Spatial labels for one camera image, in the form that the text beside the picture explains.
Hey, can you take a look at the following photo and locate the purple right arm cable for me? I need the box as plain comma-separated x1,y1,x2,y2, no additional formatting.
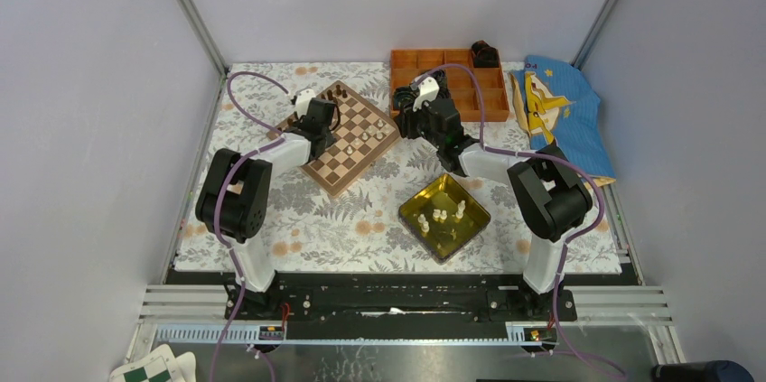
416,63,630,380

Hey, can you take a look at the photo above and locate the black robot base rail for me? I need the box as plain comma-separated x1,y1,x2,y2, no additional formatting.
144,273,578,341

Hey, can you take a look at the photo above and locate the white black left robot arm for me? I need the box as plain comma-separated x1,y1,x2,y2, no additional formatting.
195,98,341,320

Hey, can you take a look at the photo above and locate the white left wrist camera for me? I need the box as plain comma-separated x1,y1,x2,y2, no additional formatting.
291,89,317,118

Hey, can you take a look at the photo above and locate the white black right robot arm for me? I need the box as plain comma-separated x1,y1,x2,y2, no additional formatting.
394,93,593,321

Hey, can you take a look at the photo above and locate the black rolled strap corner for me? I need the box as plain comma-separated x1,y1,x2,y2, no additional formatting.
471,41,500,69

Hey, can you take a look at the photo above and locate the gold metal tin tray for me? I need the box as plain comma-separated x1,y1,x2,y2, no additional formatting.
398,173,491,264

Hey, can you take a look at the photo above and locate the blue pikachu cloth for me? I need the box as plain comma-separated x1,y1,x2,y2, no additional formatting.
509,55,616,186

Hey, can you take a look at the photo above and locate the orange compartment tray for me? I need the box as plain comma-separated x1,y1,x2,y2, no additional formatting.
389,48,510,122

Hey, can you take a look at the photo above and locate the wooden chess board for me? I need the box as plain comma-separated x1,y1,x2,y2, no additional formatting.
267,81,400,197

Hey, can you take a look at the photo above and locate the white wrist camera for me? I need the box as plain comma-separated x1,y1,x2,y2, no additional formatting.
291,89,317,118
412,77,440,111

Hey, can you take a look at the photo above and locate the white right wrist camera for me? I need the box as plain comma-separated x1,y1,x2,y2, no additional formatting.
412,77,440,111

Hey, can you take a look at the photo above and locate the dark blue cylinder object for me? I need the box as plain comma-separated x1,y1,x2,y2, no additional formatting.
649,360,754,382

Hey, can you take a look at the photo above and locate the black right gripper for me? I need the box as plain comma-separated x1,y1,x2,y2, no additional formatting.
393,94,444,151

